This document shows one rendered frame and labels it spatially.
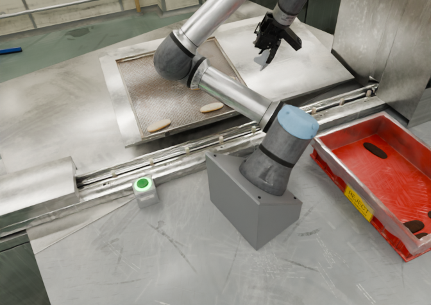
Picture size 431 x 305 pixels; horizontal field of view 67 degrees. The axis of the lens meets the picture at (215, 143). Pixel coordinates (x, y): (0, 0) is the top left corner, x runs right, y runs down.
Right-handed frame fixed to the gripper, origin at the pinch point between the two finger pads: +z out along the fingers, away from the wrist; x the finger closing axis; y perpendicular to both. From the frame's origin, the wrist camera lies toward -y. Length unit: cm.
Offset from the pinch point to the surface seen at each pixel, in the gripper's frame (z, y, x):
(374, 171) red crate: 1, -41, 39
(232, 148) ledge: 17.9, 5.7, 29.3
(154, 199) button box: 23, 32, 51
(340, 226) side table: 1, -24, 60
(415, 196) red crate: -6, -49, 49
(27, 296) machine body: 75, 71, 79
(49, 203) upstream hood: 28, 64, 55
